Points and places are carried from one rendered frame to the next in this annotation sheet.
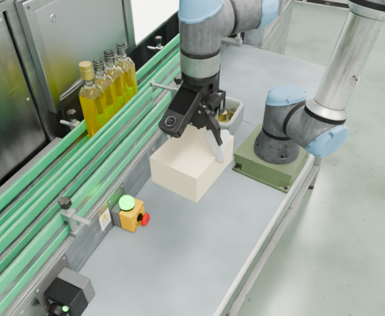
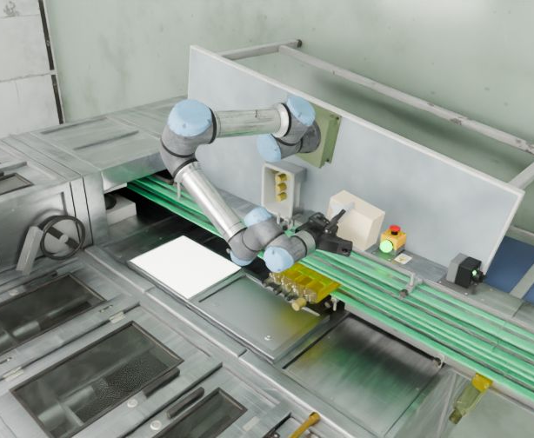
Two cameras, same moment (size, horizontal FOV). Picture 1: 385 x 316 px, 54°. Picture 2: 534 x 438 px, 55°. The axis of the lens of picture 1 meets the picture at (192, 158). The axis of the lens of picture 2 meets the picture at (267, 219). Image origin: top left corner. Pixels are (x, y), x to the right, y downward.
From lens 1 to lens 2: 0.90 m
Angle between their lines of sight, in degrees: 12
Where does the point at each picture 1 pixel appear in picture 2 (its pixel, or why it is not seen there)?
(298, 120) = (290, 137)
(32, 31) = (286, 348)
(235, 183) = (343, 159)
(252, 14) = (270, 224)
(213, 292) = (440, 169)
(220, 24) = (287, 243)
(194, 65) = (310, 248)
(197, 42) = (300, 253)
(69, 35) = (270, 322)
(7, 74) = (320, 355)
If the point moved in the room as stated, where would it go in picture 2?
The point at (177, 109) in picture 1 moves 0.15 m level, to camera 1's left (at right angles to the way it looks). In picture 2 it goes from (335, 248) to (348, 294)
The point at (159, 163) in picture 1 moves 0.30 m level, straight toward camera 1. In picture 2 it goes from (365, 244) to (453, 230)
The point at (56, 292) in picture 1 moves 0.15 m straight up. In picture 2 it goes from (464, 281) to (444, 300)
